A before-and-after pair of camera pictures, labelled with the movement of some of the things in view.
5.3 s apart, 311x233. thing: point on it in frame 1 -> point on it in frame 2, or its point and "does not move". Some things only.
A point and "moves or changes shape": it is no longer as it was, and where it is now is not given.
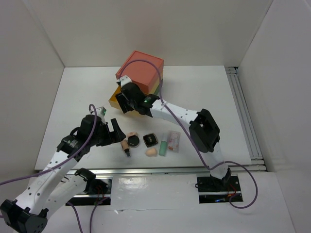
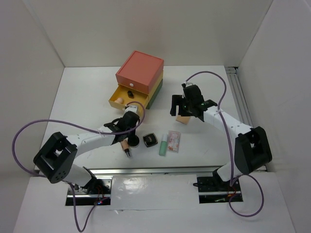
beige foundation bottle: (125, 147) does not move
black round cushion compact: (133, 141) does not move
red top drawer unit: (143, 74) does not move
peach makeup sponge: (151, 152) moves or changes shape
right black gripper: (122, 99) -> (178, 100)
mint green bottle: (163, 146) does not move
